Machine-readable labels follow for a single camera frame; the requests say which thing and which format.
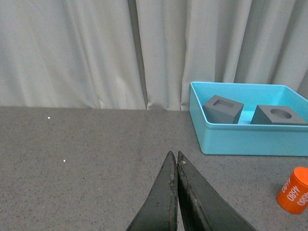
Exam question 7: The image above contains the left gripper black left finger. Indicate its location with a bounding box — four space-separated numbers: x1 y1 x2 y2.
127 151 178 231

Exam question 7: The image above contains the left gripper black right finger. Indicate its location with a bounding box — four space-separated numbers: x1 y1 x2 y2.
177 152 255 231

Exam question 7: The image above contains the orange cylinder part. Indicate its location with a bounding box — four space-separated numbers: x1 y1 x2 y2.
276 167 308 214

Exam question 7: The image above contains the gray block square hole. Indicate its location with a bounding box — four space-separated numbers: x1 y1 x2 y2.
202 95 244 124

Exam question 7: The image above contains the gray block round hole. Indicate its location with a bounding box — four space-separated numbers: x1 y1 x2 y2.
251 104 308 126

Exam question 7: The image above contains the blue plastic box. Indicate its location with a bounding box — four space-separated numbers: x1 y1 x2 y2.
189 82 308 157

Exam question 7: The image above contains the white curtain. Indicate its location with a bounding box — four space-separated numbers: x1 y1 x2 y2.
0 0 308 111

